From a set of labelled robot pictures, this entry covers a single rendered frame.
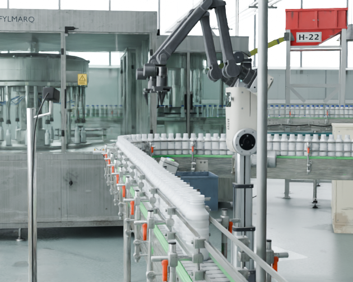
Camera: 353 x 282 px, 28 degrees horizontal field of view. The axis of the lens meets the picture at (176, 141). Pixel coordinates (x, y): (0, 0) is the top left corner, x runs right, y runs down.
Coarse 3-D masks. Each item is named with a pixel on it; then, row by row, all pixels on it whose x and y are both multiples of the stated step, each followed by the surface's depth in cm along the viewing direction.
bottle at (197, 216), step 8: (192, 200) 179; (200, 200) 178; (192, 208) 179; (200, 208) 178; (192, 216) 177; (200, 216) 177; (208, 216) 179; (192, 224) 177; (200, 224) 177; (208, 224) 179; (200, 232) 177; (208, 232) 179; (208, 240) 180; (192, 248) 178; (200, 248) 178; (208, 256) 180
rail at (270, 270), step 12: (144, 192) 281; (168, 204) 206; (180, 216) 181; (168, 228) 206; (192, 228) 162; (180, 240) 183; (216, 252) 135; (252, 252) 135; (228, 264) 157; (264, 264) 126; (204, 276) 147; (240, 276) 145; (276, 276) 119
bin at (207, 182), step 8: (184, 176) 436; (192, 176) 437; (200, 176) 437; (208, 176) 438; (216, 176) 439; (192, 184) 437; (200, 184) 438; (208, 184) 438; (216, 184) 439; (208, 192) 439; (216, 192) 439; (216, 200) 440; (216, 208) 440
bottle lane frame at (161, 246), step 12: (132, 192) 320; (132, 216) 321; (144, 216) 262; (132, 228) 322; (156, 228) 227; (156, 240) 222; (144, 252) 264; (156, 252) 222; (156, 264) 222; (180, 264) 176; (216, 264) 176; (156, 276) 222; (168, 276) 193; (180, 276) 168; (228, 276) 164
